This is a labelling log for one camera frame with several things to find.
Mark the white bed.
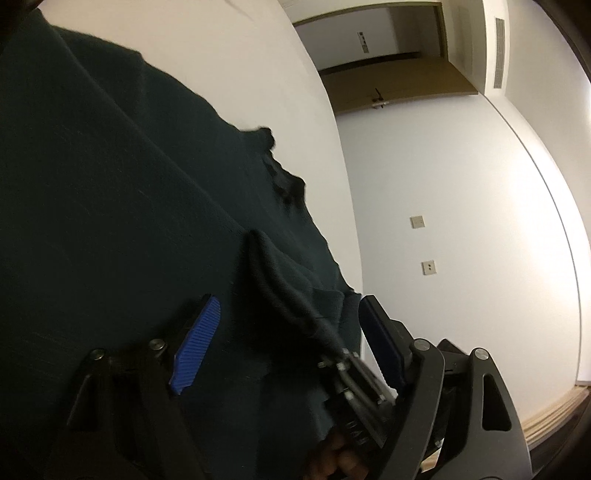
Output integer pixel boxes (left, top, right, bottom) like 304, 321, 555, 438
37, 0, 365, 296

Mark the white air vent grille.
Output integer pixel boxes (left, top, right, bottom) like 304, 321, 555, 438
493, 16, 507, 89

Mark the wooden wall trim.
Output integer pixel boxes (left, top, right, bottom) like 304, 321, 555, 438
521, 382, 591, 454

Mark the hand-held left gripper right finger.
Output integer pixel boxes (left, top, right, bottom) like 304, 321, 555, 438
359, 294, 532, 480

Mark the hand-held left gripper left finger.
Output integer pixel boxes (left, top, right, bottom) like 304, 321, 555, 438
65, 294, 222, 480

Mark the dark green knit sweater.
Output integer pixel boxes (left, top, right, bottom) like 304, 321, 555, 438
0, 7, 365, 480

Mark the person's right hand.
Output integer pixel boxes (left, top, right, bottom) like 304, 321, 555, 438
307, 431, 371, 480

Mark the brown wooden door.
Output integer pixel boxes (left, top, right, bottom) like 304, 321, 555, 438
320, 58, 479, 117

